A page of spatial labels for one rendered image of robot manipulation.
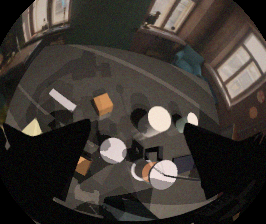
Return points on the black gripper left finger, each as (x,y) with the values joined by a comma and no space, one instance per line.
(53,155)

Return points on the glass french press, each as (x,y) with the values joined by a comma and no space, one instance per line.
(160,174)

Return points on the white flat bar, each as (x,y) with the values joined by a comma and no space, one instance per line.
(62,100)

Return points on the brown cube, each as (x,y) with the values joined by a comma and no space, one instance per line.
(83,165)
(102,104)

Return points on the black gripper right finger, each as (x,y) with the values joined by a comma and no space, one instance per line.
(217,158)

